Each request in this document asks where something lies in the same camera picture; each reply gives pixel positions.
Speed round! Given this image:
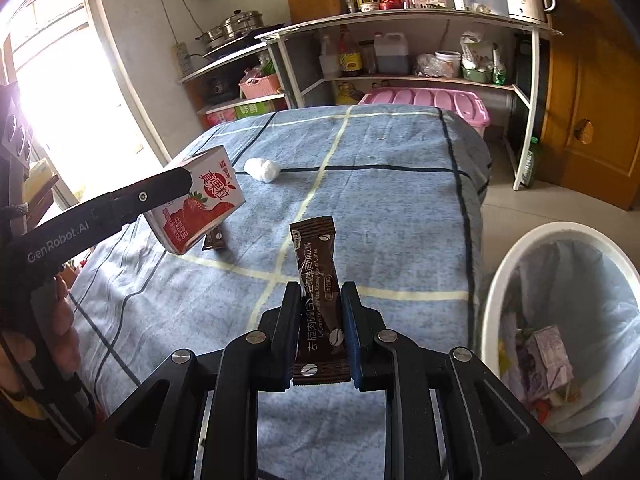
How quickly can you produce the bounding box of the yellow cooking oil jug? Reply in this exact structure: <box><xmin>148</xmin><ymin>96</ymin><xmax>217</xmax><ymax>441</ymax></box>
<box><xmin>334</xmin><ymin>81</ymin><xmax>366</xmax><ymax>106</ymax></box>

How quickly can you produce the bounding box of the white power strip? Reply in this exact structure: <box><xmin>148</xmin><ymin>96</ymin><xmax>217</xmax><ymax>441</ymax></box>
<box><xmin>172</xmin><ymin>42</ymin><xmax>193</xmax><ymax>76</ymax></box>

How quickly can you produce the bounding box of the yellow label oil bottle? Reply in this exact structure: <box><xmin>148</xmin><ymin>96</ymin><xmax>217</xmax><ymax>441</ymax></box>
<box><xmin>337</xmin><ymin>27</ymin><xmax>364</xmax><ymax>77</ymax></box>

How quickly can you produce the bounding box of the white food bag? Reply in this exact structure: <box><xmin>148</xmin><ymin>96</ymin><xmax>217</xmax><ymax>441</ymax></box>
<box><xmin>460</xmin><ymin>30</ymin><xmax>496</xmax><ymax>68</ymax></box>

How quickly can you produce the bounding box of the white tissue ball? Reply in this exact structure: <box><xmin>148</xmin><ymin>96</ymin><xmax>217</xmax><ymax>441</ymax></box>
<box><xmin>243</xmin><ymin>158</ymin><xmax>281</xmax><ymax>183</ymax></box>

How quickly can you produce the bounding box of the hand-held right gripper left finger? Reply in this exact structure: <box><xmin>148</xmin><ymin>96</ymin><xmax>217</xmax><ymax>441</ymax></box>
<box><xmin>57</xmin><ymin>282</ymin><xmax>303</xmax><ymax>480</ymax></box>

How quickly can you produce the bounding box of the white metal shelf rack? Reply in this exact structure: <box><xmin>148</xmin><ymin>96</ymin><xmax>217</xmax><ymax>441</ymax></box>
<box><xmin>180</xmin><ymin>10</ymin><xmax>563</xmax><ymax>191</ymax></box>

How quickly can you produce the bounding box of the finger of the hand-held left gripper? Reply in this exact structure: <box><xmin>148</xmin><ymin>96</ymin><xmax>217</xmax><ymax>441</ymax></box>
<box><xmin>75</xmin><ymin>166</ymin><xmax>194</xmax><ymax>233</ymax></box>

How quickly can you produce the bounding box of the wooden door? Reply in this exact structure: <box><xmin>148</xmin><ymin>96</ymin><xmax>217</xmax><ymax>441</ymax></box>
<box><xmin>537</xmin><ymin>0</ymin><xmax>640</xmax><ymax>211</ymax></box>

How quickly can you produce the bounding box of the white plastic tub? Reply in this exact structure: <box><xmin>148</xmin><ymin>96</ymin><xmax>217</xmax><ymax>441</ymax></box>
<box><xmin>434</xmin><ymin>51</ymin><xmax>462</xmax><ymax>78</ymax></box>

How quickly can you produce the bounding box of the white plastic bottle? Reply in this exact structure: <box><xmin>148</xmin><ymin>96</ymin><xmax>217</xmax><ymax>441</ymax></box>
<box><xmin>319</xmin><ymin>35</ymin><xmax>341</xmax><ymax>79</ymax></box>

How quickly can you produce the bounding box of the strawberry milk carton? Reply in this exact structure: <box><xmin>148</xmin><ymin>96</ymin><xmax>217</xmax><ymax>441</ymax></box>
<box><xmin>144</xmin><ymin>145</ymin><xmax>247</xmax><ymax>255</ymax></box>

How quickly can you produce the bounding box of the blue plaid blanket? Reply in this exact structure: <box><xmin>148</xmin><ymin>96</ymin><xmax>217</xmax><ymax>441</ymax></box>
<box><xmin>65</xmin><ymin>105</ymin><xmax>493</xmax><ymax>480</ymax></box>

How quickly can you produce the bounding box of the dark liquid plastic jug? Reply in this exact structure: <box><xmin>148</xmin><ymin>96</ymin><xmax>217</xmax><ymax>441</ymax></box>
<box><xmin>374</xmin><ymin>32</ymin><xmax>411</xmax><ymax>75</ymax></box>

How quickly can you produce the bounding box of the green and white bottle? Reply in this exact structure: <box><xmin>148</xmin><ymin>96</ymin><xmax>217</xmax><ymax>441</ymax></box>
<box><xmin>492</xmin><ymin>45</ymin><xmax>507</xmax><ymax>86</ymax></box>

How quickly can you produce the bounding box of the red plastic piece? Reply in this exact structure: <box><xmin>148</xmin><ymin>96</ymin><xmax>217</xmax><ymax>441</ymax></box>
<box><xmin>530</xmin><ymin>397</ymin><xmax>556</xmax><ymax>423</ymax></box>

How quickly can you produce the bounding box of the pink lid storage box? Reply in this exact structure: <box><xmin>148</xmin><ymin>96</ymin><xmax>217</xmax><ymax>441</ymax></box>
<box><xmin>359</xmin><ymin>87</ymin><xmax>491</xmax><ymax>138</ymax></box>

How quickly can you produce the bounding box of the person's left hand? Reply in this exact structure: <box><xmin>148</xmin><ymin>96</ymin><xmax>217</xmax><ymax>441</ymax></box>
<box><xmin>32</xmin><ymin>270</ymin><xmax>82</xmax><ymax>376</ymax></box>

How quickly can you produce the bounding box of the green detergent bottle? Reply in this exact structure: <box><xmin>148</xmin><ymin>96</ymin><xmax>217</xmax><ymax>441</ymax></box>
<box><xmin>520</xmin><ymin>137</ymin><xmax>540</xmax><ymax>186</ymax></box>

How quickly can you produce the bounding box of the clear plastic bag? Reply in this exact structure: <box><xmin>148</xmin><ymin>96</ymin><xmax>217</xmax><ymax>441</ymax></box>
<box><xmin>414</xmin><ymin>53</ymin><xmax>451</xmax><ymax>78</ymax></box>

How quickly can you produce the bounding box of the white plastic trash bin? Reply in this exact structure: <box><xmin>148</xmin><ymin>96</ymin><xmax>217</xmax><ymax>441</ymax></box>
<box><xmin>479</xmin><ymin>222</ymin><xmax>640</xmax><ymax>476</ymax></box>

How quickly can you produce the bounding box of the stainless steel steamer pot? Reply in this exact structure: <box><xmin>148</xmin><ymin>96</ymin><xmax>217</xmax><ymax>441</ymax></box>
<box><xmin>195</xmin><ymin>9</ymin><xmax>265</xmax><ymax>51</ymax></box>

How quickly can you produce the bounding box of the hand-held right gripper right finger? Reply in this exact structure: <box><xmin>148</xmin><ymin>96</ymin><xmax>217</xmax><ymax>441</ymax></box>
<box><xmin>340</xmin><ymin>282</ymin><xmax>583</xmax><ymax>480</ymax></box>

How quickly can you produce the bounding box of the translucent bin liner bag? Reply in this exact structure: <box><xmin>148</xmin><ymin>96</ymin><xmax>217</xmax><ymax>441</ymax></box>
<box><xmin>492</xmin><ymin>240</ymin><xmax>640</xmax><ymax>453</ymax></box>

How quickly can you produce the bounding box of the black induction cooker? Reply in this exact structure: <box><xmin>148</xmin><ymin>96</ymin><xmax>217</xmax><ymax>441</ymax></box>
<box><xmin>202</xmin><ymin>35</ymin><xmax>266</xmax><ymax>59</ymax></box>

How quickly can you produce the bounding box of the brown coffee sachet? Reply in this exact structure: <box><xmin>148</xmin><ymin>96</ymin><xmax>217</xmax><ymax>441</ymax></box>
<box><xmin>289</xmin><ymin>216</ymin><xmax>351</xmax><ymax>386</ymax></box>

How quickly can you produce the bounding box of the purple drink carton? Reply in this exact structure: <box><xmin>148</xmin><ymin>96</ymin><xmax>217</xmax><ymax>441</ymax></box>
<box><xmin>520</xmin><ymin>325</ymin><xmax>575</xmax><ymax>403</ymax></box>

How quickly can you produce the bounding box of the pink plastic basket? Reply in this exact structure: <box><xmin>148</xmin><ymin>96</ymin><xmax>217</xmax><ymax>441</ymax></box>
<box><xmin>239</xmin><ymin>72</ymin><xmax>281</xmax><ymax>101</ymax></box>

